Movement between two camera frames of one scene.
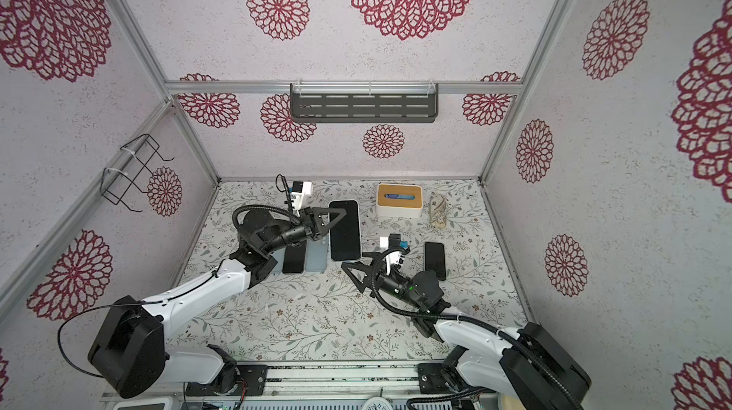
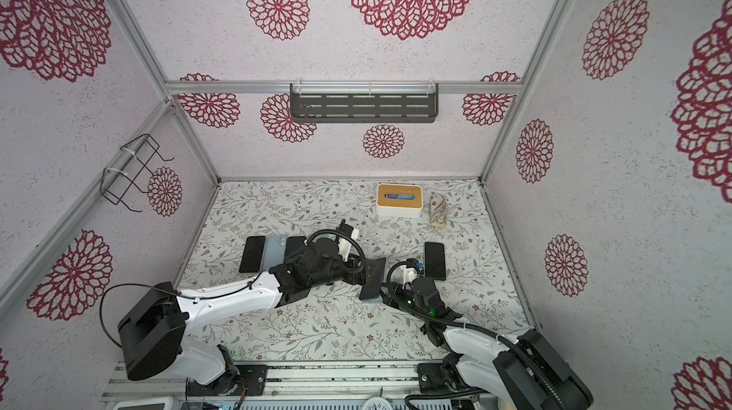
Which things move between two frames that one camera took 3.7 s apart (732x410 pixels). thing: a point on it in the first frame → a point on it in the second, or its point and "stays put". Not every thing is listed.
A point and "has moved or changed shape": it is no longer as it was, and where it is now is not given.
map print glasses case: (437, 212) stays put
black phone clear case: (435, 258) stays put
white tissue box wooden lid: (399, 195) stays put
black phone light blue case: (345, 236) has moved or changed shape
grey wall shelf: (363, 102) stays put
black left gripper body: (308, 223) → (347, 272)
